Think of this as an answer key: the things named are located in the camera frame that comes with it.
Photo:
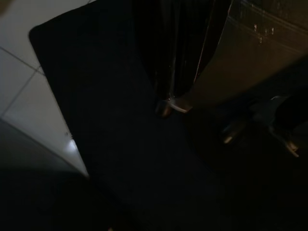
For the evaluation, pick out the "grey steel fridge cabinet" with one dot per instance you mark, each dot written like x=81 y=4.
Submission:
x=240 y=60

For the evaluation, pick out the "black floor mat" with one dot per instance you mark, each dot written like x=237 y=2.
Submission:
x=108 y=108

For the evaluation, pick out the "robot right leg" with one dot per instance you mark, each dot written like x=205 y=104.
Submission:
x=228 y=136

